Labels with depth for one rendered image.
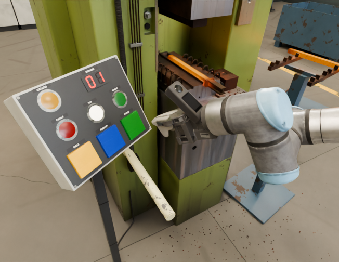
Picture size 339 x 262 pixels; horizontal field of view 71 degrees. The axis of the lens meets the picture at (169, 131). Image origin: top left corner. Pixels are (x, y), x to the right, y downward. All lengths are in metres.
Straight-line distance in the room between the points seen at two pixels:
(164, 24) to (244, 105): 1.04
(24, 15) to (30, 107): 5.59
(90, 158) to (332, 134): 0.61
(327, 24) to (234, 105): 4.30
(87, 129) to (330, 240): 1.71
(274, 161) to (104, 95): 0.50
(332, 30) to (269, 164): 4.28
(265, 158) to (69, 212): 1.54
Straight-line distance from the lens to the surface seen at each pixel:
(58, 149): 0.68
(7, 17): 6.24
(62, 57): 1.44
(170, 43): 1.53
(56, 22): 1.39
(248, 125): 0.52
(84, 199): 1.92
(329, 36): 4.77
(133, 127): 0.80
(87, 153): 0.70
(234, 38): 1.35
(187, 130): 0.61
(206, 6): 1.00
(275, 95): 0.50
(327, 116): 0.66
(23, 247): 1.86
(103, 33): 0.98
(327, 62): 1.52
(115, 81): 0.79
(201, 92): 1.13
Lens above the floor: 1.48
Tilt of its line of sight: 38 degrees down
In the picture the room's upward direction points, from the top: 2 degrees clockwise
